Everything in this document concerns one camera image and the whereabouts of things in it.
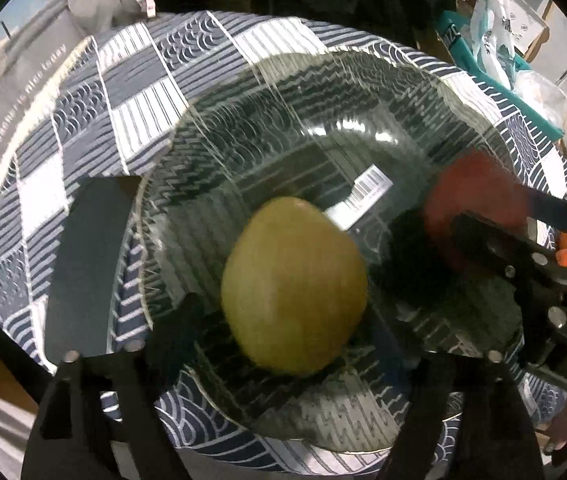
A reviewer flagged red apple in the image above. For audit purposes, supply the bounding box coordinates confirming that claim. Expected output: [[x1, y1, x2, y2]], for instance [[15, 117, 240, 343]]
[[422, 151, 530, 238]]

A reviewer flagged yellow-green pear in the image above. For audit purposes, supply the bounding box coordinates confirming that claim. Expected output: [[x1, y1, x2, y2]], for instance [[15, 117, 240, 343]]
[[221, 197, 368, 377]]

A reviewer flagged clear glass bowl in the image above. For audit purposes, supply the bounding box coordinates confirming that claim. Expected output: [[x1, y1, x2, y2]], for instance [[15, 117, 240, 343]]
[[136, 50, 523, 457]]

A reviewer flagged white printed plastic sack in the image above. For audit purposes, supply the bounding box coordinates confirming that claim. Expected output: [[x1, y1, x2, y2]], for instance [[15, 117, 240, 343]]
[[470, 0, 518, 90]]

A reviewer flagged teal storage box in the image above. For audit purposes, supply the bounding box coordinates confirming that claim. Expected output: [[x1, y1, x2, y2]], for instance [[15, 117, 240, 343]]
[[435, 11, 564, 142]]

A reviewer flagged grey printed tote bag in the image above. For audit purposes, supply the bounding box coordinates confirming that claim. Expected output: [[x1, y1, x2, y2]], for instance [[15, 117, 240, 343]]
[[0, 0, 84, 161]]

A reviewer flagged grey crumpled clothing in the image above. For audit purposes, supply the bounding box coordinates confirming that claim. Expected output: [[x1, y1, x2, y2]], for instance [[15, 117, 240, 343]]
[[67, 0, 157, 35]]

